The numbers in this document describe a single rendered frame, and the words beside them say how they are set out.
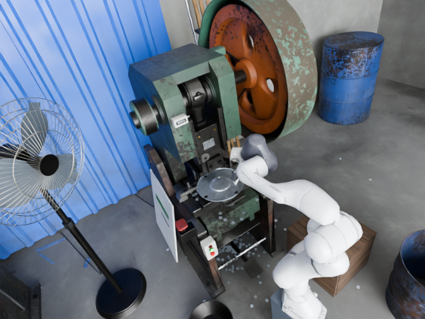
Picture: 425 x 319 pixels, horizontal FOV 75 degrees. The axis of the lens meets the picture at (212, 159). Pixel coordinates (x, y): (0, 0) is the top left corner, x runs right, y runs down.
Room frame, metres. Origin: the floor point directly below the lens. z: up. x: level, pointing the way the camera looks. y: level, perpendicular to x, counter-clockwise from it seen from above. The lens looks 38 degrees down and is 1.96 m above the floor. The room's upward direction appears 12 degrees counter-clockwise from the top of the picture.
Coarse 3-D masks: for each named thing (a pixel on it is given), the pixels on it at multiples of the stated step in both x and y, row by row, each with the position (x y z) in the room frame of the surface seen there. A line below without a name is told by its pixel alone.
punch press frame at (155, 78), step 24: (192, 48) 1.62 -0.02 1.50; (144, 72) 1.39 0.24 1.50; (168, 72) 1.32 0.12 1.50; (192, 72) 1.32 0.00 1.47; (216, 72) 1.32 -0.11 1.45; (144, 96) 1.49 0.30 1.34; (168, 96) 1.20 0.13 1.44; (216, 96) 1.34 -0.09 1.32; (168, 120) 1.18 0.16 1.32; (168, 144) 1.32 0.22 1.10; (192, 144) 1.21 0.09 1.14; (168, 168) 1.52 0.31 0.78; (216, 216) 1.13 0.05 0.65; (240, 216) 1.17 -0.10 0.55
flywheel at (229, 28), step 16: (224, 16) 1.61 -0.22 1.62; (240, 16) 1.47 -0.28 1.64; (256, 16) 1.36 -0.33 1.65; (224, 32) 1.70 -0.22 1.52; (240, 32) 1.55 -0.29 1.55; (256, 32) 1.42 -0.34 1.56; (240, 48) 1.56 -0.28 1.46; (256, 48) 1.43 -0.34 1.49; (272, 48) 1.26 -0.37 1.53; (240, 64) 1.51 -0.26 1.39; (256, 64) 1.44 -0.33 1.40; (272, 64) 1.32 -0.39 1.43; (256, 80) 1.44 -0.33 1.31; (272, 80) 1.32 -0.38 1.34; (256, 96) 1.46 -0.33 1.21; (272, 96) 1.33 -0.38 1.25; (240, 112) 1.59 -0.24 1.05; (256, 112) 1.47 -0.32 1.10; (272, 112) 1.33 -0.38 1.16; (256, 128) 1.42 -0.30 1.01; (272, 128) 1.29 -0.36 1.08
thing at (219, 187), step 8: (224, 168) 1.39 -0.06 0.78; (208, 176) 1.35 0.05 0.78; (216, 176) 1.34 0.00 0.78; (224, 176) 1.32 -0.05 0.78; (200, 184) 1.29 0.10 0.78; (208, 184) 1.28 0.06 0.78; (216, 184) 1.25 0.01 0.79; (224, 184) 1.24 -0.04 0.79; (232, 184) 1.23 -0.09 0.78; (240, 184) 1.22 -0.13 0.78; (200, 192) 1.22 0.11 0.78; (208, 192) 1.21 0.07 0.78; (216, 192) 1.19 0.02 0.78; (224, 192) 1.18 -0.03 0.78; (232, 192) 1.16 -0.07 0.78; (208, 200) 1.14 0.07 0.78; (216, 200) 1.13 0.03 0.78; (224, 200) 1.11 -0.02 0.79
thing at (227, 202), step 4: (236, 192) 1.16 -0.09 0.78; (240, 192) 1.15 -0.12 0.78; (236, 196) 1.13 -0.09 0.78; (240, 196) 1.12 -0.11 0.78; (244, 196) 1.12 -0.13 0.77; (228, 200) 1.11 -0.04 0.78; (232, 200) 1.11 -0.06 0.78; (236, 200) 1.10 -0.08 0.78; (220, 204) 1.20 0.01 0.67; (224, 204) 1.09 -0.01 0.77; (228, 204) 1.08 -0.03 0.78
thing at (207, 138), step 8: (208, 120) 1.37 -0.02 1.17; (200, 128) 1.30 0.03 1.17; (208, 128) 1.30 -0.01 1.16; (216, 128) 1.32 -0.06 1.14; (200, 136) 1.28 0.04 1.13; (208, 136) 1.30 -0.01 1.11; (216, 136) 1.32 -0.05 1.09; (200, 144) 1.28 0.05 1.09; (208, 144) 1.29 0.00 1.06; (216, 144) 1.32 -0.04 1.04; (200, 152) 1.27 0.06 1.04; (208, 152) 1.29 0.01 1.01; (216, 152) 1.31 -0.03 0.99; (208, 160) 1.27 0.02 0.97; (216, 160) 1.27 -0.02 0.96; (200, 168) 1.29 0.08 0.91; (208, 168) 1.25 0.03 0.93; (216, 168) 1.27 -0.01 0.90
